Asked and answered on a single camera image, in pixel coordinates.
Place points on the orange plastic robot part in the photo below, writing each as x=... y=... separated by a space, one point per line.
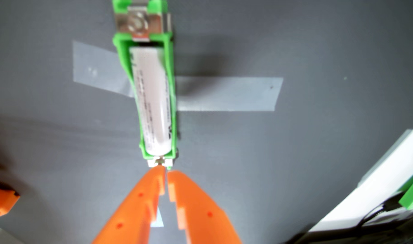
x=3 y=201

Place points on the white cylindrical battery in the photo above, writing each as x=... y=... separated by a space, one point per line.
x=152 y=101

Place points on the grey table mat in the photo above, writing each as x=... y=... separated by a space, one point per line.
x=277 y=162

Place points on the small white tape square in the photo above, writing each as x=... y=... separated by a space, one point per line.
x=158 y=222

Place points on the green battery holder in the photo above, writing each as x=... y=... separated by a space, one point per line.
x=123 y=50

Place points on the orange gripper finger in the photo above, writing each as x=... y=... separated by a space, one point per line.
x=203 y=220
x=131 y=217

